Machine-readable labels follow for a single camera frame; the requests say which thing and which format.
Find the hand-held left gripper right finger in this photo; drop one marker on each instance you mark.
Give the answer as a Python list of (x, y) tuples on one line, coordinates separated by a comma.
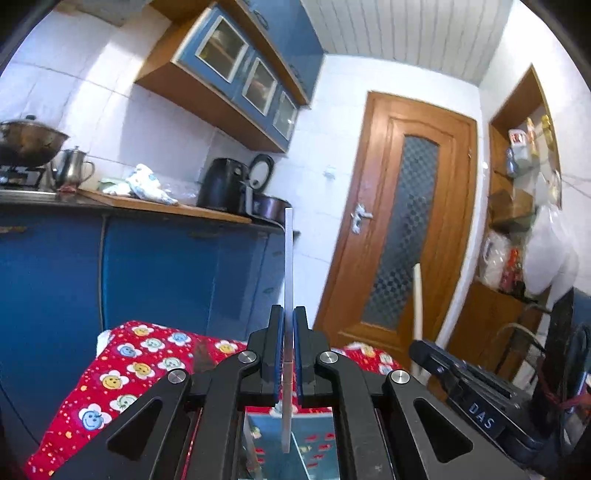
[(298, 355)]

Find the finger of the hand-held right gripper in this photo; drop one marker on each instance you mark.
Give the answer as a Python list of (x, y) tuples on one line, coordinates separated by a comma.
[(438, 364)]

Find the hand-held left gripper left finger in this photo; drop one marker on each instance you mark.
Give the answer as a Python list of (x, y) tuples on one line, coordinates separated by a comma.
[(278, 355)]

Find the light blue utensil holder box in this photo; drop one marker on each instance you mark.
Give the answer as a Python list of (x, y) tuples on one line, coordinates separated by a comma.
[(314, 443)]

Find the white plastic bag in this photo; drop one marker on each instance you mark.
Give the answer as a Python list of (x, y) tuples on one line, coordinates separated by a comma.
[(551, 254)]

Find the clear snack bag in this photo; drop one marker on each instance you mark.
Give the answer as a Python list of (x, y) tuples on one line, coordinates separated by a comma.
[(496, 258)]

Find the black rice cooker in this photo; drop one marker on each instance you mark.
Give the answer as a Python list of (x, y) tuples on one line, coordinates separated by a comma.
[(270, 205)]

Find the blue lower kitchen cabinets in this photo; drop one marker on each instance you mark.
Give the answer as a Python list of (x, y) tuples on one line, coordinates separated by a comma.
[(138, 277)]

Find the red flower printed tablecloth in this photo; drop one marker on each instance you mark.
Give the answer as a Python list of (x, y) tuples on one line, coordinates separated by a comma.
[(115, 369)]

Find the cardboard box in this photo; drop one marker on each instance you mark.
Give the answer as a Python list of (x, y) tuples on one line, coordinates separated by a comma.
[(508, 203)]

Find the black air fryer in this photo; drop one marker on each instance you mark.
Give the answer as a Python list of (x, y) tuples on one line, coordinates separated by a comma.
[(221, 184)]

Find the wooden door with glass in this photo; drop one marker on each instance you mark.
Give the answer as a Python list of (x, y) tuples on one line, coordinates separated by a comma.
[(369, 161)]

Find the white patterned cloth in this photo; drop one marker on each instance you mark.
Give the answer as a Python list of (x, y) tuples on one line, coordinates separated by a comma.
[(143, 182)]

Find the white red packet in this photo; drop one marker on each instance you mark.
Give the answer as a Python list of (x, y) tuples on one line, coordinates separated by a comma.
[(518, 147)]

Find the yellow bottle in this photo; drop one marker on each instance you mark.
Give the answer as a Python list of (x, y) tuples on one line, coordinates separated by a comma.
[(545, 131)]

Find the steel kettle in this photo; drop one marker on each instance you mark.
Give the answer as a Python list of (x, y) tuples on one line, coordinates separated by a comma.
[(71, 168)]

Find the blue glass-door upper cabinet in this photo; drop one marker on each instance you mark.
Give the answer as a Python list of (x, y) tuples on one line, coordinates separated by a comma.
[(221, 46)]

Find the gas stove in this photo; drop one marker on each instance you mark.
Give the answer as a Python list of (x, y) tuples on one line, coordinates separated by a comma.
[(18, 177)]

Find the dark steel wok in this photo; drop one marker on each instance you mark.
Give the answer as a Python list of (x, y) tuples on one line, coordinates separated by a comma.
[(32, 143)]

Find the grey range hood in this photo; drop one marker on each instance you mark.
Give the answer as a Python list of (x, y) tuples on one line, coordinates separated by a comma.
[(106, 9)]

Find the wooden wall shelf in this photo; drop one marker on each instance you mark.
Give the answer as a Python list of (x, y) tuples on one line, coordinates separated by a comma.
[(485, 323)]

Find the white wall switch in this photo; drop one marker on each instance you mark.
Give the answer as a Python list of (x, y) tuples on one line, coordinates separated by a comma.
[(329, 173)]

